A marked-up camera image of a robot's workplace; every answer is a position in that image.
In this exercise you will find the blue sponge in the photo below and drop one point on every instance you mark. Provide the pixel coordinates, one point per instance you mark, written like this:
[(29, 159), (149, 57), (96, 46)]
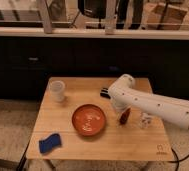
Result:
[(49, 143)]

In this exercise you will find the clear plastic cup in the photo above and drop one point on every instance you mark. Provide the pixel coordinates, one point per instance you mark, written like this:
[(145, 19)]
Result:
[(57, 89)]

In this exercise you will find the clear plastic bottle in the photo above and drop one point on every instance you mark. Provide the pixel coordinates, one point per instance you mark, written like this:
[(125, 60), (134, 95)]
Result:
[(145, 120)]

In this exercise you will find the red pepper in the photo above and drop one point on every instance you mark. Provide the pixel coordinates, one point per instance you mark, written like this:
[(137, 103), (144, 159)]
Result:
[(124, 117)]

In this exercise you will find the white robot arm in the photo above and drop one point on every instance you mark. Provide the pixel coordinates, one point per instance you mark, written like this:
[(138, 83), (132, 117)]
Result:
[(123, 94)]

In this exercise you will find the wooden folding table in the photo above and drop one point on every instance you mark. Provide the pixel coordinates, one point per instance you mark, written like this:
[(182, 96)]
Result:
[(129, 142)]

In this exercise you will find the orange ceramic bowl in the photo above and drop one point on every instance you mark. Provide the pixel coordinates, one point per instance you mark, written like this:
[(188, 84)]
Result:
[(88, 120)]

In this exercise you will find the dark low cabinet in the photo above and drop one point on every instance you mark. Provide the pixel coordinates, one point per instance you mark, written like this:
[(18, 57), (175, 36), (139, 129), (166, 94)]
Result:
[(26, 63)]

